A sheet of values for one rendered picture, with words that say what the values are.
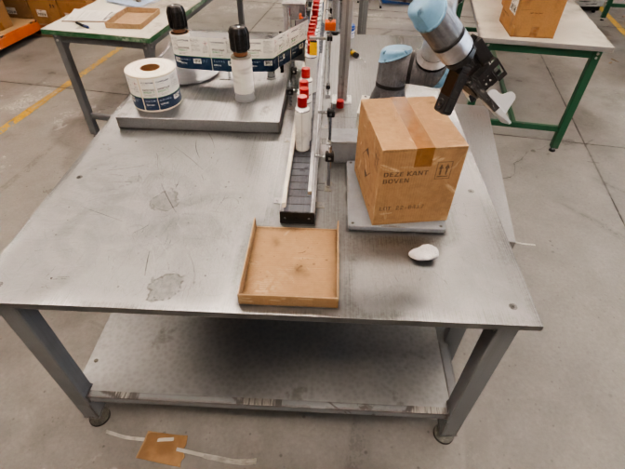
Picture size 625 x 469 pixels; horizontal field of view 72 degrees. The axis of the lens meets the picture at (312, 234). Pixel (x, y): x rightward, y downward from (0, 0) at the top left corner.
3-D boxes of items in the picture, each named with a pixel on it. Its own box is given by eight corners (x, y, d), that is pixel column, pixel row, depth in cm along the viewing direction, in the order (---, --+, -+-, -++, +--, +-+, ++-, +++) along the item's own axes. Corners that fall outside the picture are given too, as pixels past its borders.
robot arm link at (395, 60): (378, 74, 174) (383, 39, 166) (411, 79, 172) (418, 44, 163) (373, 84, 165) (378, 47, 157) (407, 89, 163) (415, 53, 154)
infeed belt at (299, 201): (310, 36, 254) (310, 30, 251) (324, 37, 254) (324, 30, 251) (284, 221, 134) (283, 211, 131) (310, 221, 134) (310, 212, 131)
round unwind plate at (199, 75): (165, 59, 217) (165, 57, 216) (225, 60, 216) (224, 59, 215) (145, 85, 195) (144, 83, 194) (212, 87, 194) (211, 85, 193)
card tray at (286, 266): (255, 226, 134) (254, 217, 131) (338, 230, 133) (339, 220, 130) (238, 303, 112) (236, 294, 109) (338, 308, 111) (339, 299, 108)
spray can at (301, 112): (296, 144, 159) (295, 92, 145) (310, 145, 159) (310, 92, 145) (295, 152, 156) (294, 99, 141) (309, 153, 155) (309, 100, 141)
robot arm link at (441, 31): (443, -27, 84) (435, 5, 81) (469, 15, 90) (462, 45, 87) (408, -7, 90) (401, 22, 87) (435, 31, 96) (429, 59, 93)
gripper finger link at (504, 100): (530, 108, 97) (502, 78, 96) (509, 127, 98) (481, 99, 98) (526, 108, 100) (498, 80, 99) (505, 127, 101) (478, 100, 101)
